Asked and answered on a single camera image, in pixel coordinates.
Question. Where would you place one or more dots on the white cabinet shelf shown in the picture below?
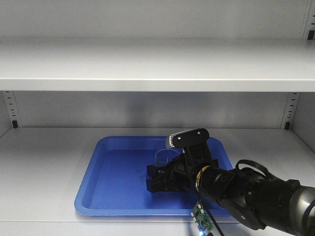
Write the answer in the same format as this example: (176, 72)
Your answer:
(157, 65)

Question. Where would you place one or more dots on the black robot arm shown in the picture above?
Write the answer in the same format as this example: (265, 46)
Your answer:
(252, 195)

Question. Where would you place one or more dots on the green circuit board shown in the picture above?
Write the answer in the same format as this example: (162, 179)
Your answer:
(201, 219)

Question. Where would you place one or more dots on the blue plastic tray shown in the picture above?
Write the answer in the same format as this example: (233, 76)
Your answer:
(115, 181)

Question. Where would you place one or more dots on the clear glass beaker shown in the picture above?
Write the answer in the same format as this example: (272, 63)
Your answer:
(164, 155)

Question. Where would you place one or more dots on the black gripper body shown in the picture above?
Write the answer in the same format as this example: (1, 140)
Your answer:
(182, 172)

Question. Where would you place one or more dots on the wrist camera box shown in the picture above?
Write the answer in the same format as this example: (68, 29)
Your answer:
(187, 138)

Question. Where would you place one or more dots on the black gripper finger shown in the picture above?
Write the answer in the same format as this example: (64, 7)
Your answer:
(156, 171)
(160, 186)

